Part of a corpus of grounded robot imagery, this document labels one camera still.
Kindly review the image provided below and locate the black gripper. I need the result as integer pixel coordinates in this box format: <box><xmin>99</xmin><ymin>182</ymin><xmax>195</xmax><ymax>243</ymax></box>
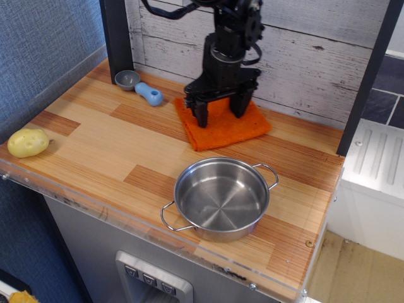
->
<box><xmin>184</xmin><ymin>35</ymin><xmax>261</xmax><ymax>128</ymax></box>

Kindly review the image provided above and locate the orange cloth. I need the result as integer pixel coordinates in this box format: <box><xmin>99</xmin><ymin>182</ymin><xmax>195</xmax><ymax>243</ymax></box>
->
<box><xmin>174</xmin><ymin>98</ymin><xmax>272</xmax><ymax>152</ymax></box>

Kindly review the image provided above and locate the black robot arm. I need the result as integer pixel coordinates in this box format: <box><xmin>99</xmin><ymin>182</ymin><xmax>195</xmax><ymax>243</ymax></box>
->
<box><xmin>143</xmin><ymin>1</ymin><xmax>264</xmax><ymax>128</ymax></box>

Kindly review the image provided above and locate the blue and grey spoon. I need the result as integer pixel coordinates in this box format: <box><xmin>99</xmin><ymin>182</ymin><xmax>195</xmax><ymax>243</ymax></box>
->
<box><xmin>114</xmin><ymin>70</ymin><xmax>163</xmax><ymax>107</ymax></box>

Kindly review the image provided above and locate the stainless steel pot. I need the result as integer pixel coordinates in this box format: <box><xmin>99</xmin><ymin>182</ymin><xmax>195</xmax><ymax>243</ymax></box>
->
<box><xmin>172</xmin><ymin>157</ymin><xmax>279</xmax><ymax>242</ymax></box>

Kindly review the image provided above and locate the clear acrylic table edge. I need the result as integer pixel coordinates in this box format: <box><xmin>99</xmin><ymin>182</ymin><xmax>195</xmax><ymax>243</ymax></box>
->
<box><xmin>1</xmin><ymin>150</ymin><xmax>344</xmax><ymax>302</ymax></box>

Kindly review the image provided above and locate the white ribbed side unit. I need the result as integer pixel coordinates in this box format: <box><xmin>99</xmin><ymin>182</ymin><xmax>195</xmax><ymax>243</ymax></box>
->
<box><xmin>328</xmin><ymin>119</ymin><xmax>403</xmax><ymax>259</ymax></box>

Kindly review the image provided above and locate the grey cabinet button panel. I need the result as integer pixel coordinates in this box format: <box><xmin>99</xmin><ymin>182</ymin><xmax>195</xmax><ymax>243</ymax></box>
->
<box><xmin>115</xmin><ymin>251</ymin><xmax>194</xmax><ymax>302</ymax></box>

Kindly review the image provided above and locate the yellow toy potato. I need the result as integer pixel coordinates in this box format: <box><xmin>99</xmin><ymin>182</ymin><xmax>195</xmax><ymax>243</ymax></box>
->
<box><xmin>8</xmin><ymin>128</ymin><xmax>49</xmax><ymax>158</ymax></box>

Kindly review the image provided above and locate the yellow object at corner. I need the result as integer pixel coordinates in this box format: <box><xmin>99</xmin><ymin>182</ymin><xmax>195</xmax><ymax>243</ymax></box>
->
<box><xmin>9</xmin><ymin>291</ymin><xmax>39</xmax><ymax>303</ymax></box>

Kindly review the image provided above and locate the dark left upright post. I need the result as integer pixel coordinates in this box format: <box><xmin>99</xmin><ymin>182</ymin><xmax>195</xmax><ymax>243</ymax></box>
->
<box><xmin>99</xmin><ymin>0</ymin><xmax>133</xmax><ymax>84</ymax></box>

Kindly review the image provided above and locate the dark upright post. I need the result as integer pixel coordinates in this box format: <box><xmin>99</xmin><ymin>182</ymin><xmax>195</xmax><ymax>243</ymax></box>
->
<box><xmin>336</xmin><ymin>0</ymin><xmax>403</xmax><ymax>157</ymax></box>
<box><xmin>99</xmin><ymin>0</ymin><xmax>133</xmax><ymax>84</ymax></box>

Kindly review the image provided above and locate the dark right upright post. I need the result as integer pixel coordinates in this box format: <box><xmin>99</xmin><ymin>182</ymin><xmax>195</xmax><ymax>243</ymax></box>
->
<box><xmin>336</xmin><ymin>0</ymin><xmax>403</xmax><ymax>157</ymax></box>

